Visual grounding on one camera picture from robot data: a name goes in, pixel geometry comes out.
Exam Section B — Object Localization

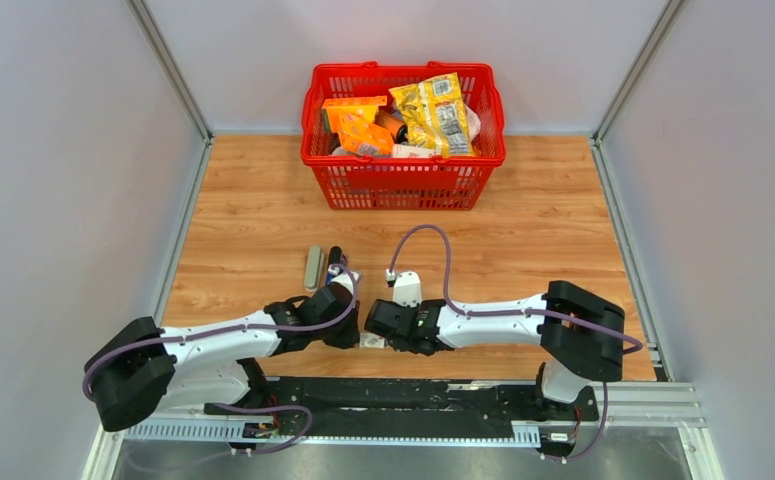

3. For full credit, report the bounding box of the orange snack packet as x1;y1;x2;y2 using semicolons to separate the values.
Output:
338;123;394;156

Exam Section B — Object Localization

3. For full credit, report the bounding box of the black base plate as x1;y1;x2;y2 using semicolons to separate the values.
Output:
202;376;580;440

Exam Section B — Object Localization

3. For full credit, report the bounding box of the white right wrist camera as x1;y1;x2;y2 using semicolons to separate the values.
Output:
385;269;422;307

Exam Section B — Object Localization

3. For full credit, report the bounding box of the yellow snack bag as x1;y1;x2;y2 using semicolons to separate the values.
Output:
389;73;475;158

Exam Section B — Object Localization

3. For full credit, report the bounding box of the white slotted cable duct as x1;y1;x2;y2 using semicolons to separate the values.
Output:
122;416;541;448

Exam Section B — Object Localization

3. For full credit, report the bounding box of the grey and white stapler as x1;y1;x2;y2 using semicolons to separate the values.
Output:
303;245;324;292

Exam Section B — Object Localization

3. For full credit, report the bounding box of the red plastic shopping basket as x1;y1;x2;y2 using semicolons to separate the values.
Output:
300;61;506;210

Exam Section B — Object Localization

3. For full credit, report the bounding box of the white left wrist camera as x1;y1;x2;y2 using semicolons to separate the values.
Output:
332;270;361;293

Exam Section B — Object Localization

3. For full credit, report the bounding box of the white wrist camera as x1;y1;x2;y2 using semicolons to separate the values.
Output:
385;269;422;307
332;270;361;293

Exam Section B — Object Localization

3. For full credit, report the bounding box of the white staple box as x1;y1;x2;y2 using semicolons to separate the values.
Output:
359;332;388;349

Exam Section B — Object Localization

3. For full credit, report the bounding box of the blue and black stapler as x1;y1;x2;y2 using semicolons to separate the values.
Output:
325;245;347;285

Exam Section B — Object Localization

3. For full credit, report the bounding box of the orange carton box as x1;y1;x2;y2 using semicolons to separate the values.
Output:
321;95;388;133

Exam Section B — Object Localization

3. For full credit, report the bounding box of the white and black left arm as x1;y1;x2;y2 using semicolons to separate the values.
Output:
82;281;359;432

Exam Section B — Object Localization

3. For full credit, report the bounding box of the aluminium frame rail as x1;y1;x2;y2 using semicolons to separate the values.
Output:
127;0;215;144

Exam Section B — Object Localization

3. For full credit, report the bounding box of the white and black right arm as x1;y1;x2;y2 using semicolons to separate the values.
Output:
365;280;640;419

